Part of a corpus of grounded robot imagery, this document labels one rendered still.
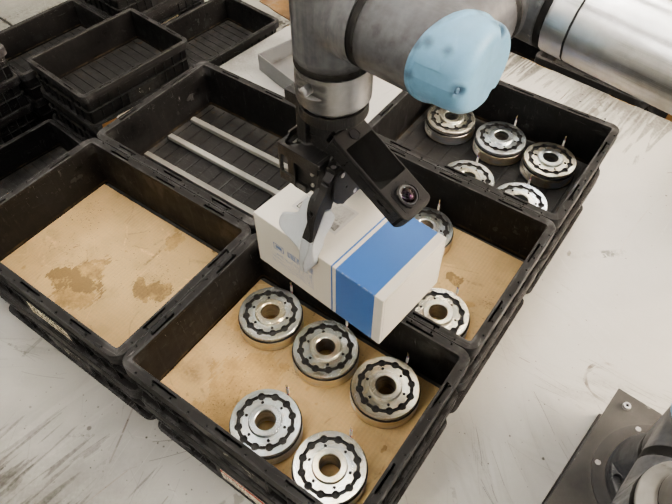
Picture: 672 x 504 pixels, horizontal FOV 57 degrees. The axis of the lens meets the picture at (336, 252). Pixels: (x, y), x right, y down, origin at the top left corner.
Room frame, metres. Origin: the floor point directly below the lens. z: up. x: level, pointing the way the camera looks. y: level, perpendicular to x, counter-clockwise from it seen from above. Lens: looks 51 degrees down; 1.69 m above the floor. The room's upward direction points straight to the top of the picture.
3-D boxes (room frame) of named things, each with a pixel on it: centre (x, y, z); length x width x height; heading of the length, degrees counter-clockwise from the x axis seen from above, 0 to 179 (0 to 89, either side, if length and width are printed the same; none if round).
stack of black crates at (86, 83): (1.69, 0.71, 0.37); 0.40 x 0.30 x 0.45; 139
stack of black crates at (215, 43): (1.99, 0.44, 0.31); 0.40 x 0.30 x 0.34; 139
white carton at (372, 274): (0.48, -0.01, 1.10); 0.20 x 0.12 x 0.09; 49
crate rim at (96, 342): (0.66, 0.38, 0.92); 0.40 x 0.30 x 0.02; 54
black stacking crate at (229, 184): (0.90, 0.21, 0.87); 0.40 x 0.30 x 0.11; 54
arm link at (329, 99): (0.50, 0.00, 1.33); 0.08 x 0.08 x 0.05
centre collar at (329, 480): (0.30, 0.01, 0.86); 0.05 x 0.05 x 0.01
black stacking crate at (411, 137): (0.91, -0.29, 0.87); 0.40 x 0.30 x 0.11; 54
